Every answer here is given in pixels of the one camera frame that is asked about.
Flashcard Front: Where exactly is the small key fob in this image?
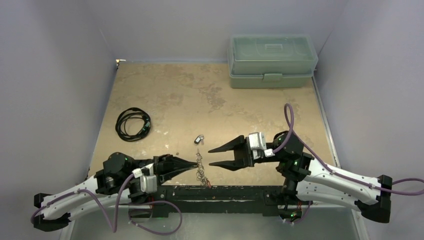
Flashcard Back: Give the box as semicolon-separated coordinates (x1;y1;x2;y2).
193;134;204;145

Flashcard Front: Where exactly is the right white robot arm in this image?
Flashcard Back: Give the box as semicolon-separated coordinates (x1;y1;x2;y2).
210;131;393;224

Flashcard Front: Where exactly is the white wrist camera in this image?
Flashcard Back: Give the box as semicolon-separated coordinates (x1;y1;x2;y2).
247;132;275;160
132;163;158;194

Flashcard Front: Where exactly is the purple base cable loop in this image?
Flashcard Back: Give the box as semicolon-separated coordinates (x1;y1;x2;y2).
127;199;183;236

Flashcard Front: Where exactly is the green plastic storage box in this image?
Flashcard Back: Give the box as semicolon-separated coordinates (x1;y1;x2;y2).
227;33;319;89

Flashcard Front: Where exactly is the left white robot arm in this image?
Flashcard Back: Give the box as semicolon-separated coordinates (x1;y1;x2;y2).
30;152;198;232

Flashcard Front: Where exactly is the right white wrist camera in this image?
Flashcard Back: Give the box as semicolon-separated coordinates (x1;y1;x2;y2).
247;132;275;160

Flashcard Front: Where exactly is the coiled black cable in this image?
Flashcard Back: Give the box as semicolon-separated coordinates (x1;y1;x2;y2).
114;107;152;143

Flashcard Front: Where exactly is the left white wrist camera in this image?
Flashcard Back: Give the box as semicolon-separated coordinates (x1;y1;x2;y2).
132;163;158;194

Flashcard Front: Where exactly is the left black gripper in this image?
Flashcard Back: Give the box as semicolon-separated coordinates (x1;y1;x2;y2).
136;153;199;185

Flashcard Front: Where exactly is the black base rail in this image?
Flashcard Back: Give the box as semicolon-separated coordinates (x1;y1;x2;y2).
132;184;316;219

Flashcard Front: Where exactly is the silver foot-shaped keyring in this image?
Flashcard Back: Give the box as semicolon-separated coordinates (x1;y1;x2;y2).
196;149;212;188

